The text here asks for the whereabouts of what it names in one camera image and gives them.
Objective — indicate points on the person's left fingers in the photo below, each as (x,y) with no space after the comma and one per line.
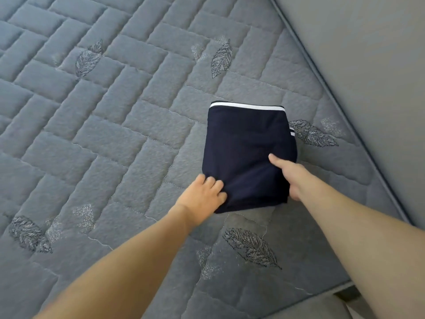
(214,189)

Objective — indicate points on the person's right thumb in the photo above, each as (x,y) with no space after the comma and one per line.
(277,162)

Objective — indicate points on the navy white-striped garment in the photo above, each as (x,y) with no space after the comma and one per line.
(247,152)

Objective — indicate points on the person's left hand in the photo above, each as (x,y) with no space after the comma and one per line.
(199,197)

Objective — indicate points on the person's right hand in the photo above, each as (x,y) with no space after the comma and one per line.
(296,181)

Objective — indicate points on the person's right forearm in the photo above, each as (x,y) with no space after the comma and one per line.
(362,242)

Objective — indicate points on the person's left forearm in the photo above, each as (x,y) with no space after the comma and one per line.
(126,265)

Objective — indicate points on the gray quilted leaf-pattern mattress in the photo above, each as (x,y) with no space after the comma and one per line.
(109,129)

